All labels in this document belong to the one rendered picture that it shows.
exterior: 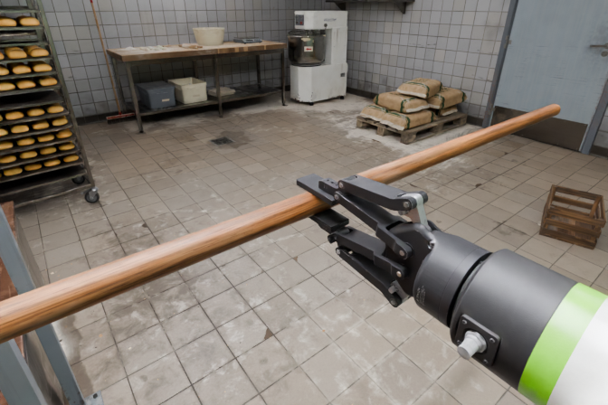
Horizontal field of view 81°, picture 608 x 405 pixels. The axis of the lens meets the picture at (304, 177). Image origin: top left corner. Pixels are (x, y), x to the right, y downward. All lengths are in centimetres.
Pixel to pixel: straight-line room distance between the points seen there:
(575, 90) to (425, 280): 438
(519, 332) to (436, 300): 6
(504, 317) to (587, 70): 437
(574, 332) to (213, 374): 157
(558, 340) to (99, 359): 184
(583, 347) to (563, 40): 444
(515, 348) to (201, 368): 157
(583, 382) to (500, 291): 6
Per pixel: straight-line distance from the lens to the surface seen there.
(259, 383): 170
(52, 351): 153
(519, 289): 30
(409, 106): 417
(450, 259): 32
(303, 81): 548
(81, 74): 536
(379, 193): 36
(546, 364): 30
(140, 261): 36
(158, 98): 487
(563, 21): 468
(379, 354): 180
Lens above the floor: 140
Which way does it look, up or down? 26 degrees down
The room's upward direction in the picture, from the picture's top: straight up
